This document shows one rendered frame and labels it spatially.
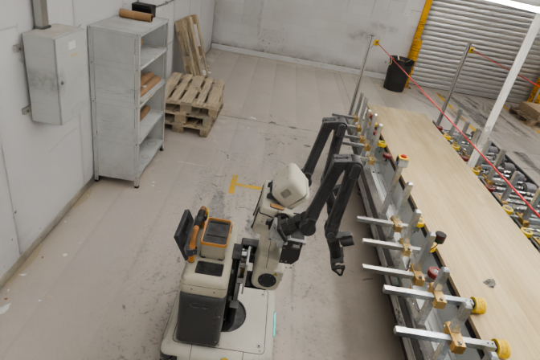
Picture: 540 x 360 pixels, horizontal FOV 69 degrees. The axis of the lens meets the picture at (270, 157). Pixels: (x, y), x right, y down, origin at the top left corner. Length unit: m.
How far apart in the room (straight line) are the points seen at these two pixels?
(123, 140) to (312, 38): 6.70
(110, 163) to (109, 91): 0.76
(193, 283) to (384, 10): 8.64
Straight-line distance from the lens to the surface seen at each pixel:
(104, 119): 4.02
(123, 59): 3.75
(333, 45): 9.97
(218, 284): 2.17
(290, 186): 1.95
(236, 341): 2.61
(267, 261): 2.24
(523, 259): 3.05
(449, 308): 2.62
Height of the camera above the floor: 2.36
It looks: 28 degrees down
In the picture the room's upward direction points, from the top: 11 degrees clockwise
